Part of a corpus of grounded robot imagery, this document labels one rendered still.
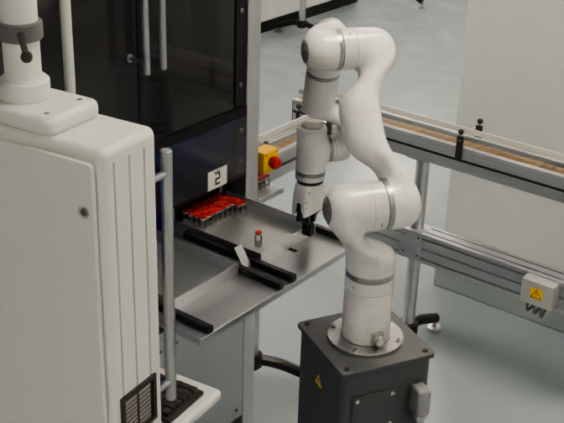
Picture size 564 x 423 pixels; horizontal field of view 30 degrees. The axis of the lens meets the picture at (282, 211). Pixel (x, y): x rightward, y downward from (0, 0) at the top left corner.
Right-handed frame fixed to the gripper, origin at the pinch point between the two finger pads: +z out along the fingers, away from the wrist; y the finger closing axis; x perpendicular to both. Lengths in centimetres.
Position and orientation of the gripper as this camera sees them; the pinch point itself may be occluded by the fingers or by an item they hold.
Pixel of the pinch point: (308, 228)
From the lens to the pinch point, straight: 303.3
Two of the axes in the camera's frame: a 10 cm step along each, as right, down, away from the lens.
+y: -6.1, 3.3, -7.2
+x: 7.9, 2.8, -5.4
